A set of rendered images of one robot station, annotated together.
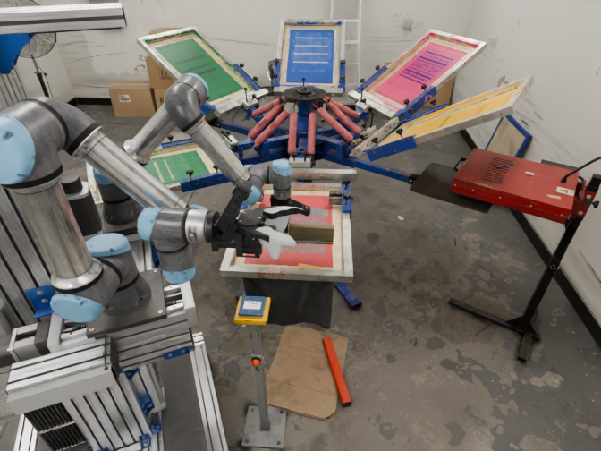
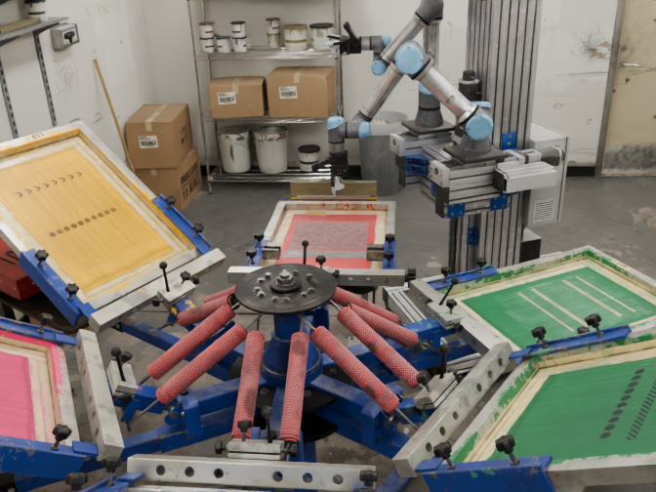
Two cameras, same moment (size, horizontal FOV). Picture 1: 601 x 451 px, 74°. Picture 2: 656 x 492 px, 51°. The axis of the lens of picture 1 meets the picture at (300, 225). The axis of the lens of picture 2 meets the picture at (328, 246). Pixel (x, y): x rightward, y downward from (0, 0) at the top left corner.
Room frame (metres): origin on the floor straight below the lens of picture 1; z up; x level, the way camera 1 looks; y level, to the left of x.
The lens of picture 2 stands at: (4.47, 0.21, 2.29)
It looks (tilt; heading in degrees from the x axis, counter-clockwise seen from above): 26 degrees down; 184
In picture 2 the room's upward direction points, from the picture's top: 2 degrees counter-clockwise
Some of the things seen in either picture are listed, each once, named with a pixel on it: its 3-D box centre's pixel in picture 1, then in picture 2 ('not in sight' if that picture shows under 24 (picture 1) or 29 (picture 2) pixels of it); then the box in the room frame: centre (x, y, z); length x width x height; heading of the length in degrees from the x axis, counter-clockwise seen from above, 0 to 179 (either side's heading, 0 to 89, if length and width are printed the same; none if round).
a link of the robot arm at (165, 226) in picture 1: (167, 225); (380, 43); (0.71, 0.30, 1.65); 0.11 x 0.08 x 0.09; 85
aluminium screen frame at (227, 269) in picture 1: (292, 224); (328, 237); (1.65, 0.04, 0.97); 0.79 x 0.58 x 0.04; 176
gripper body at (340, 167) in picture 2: (281, 208); (338, 163); (1.41, 0.08, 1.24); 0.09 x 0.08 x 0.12; 86
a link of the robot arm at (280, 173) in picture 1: (281, 174); (336, 130); (1.40, 0.08, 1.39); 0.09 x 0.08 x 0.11; 85
